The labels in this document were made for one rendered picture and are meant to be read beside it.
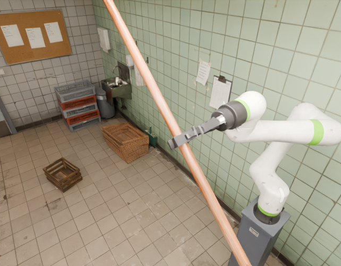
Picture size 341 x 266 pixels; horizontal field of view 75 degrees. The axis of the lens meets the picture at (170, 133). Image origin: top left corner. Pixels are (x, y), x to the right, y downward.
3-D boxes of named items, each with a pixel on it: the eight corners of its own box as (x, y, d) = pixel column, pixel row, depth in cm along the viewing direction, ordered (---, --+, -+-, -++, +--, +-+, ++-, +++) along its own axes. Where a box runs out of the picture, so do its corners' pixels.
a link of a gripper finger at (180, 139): (194, 138, 68) (196, 138, 67) (177, 147, 64) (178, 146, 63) (190, 129, 68) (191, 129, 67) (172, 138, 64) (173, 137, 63)
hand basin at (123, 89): (134, 116, 409) (129, 67, 357) (116, 122, 392) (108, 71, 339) (123, 106, 440) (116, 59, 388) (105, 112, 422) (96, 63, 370)
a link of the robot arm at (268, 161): (258, 172, 145) (313, 102, 119) (271, 192, 132) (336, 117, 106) (242, 169, 141) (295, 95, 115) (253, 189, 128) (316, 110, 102)
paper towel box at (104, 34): (113, 53, 391) (109, 29, 369) (106, 54, 385) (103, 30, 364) (106, 49, 409) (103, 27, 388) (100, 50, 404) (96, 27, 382)
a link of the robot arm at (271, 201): (271, 193, 137) (280, 170, 126) (285, 215, 124) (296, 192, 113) (250, 195, 135) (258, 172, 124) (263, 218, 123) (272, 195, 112)
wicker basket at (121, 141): (124, 158, 325) (121, 142, 309) (103, 141, 358) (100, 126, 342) (149, 143, 353) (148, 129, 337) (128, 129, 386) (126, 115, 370)
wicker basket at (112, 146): (123, 167, 336) (121, 152, 320) (105, 149, 370) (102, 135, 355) (149, 152, 363) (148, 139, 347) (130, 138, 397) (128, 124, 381)
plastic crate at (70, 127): (102, 122, 440) (100, 115, 431) (70, 133, 409) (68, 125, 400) (93, 114, 466) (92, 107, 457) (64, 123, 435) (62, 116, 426)
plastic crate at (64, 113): (98, 109, 420) (96, 102, 411) (65, 119, 392) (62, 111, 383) (91, 101, 447) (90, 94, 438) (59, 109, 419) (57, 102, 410)
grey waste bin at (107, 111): (119, 115, 459) (115, 91, 428) (102, 121, 441) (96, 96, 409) (111, 108, 484) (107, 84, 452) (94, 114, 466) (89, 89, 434)
